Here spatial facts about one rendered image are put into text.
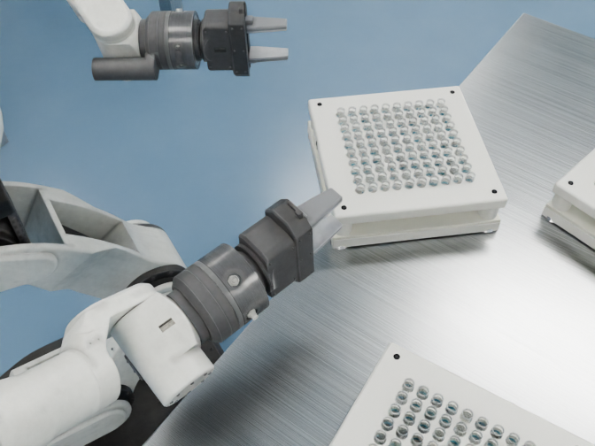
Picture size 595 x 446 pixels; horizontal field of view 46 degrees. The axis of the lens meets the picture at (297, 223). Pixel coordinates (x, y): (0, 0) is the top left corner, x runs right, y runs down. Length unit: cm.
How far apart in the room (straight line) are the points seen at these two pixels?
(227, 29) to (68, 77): 176
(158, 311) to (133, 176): 163
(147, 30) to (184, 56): 7
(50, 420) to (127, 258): 62
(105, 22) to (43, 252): 35
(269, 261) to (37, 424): 28
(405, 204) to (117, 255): 51
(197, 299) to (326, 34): 222
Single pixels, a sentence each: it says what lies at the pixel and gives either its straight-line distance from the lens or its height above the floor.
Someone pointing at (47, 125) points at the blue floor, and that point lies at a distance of 261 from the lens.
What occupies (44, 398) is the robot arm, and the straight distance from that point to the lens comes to 65.
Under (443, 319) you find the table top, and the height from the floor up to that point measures 88.
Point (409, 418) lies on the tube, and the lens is 81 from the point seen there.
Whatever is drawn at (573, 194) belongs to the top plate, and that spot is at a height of 95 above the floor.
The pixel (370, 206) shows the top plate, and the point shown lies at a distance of 96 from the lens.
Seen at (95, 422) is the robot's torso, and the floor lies 31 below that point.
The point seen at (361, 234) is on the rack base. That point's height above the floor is 90.
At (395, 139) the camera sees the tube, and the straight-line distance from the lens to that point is 106.
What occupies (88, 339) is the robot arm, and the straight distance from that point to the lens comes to 69.
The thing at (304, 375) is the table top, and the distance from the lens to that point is 90.
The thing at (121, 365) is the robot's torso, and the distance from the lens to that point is 149.
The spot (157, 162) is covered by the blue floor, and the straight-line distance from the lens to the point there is 238.
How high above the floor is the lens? 168
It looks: 51 degrees down
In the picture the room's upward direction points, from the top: straight up
